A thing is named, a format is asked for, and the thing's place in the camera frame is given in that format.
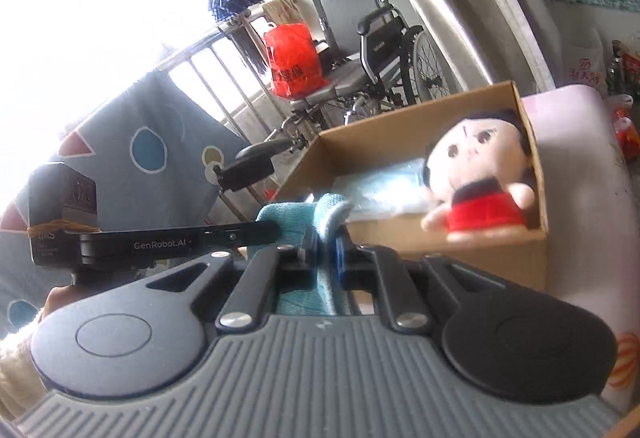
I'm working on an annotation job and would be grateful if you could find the teal towel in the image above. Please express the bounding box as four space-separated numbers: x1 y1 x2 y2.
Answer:
256 193 352 317

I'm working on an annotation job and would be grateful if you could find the blue face mask pack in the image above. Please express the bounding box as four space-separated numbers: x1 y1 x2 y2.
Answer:
330 158 436 221

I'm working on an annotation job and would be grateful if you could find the plush doll red dress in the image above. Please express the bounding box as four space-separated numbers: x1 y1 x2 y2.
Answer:
421 109 536 242

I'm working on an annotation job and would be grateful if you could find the blue patterned bedsheet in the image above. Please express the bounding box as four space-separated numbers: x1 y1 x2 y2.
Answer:
1 71 247 334

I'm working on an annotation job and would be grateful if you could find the red plastic bag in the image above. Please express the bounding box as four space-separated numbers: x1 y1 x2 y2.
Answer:
264 24 328 100

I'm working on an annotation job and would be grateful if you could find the grey wheelchair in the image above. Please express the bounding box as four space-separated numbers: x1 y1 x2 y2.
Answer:
213 0 458 191

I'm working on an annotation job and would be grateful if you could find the white curtain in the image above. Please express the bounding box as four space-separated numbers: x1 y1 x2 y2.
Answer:
409 0 562 95

